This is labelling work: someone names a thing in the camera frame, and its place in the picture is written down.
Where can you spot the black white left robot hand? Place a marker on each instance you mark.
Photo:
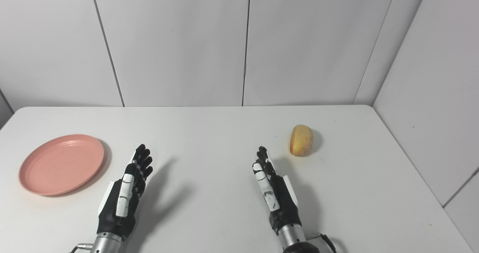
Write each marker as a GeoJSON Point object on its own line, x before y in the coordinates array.
{"type": "Point", "coordinates": [112, 212]}

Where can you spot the yellow bread roll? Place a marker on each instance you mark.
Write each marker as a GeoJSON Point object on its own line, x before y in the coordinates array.
{"type": "Point", "coordinates": [301, 140]}

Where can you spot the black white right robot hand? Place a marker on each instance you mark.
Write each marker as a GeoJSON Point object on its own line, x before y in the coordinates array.
{"type": "Point", "coordinates": [286, 204]}

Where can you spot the pink round plate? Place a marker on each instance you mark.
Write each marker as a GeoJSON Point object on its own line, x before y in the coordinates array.
{"type": "Point", "coordinates": [61, 165]}

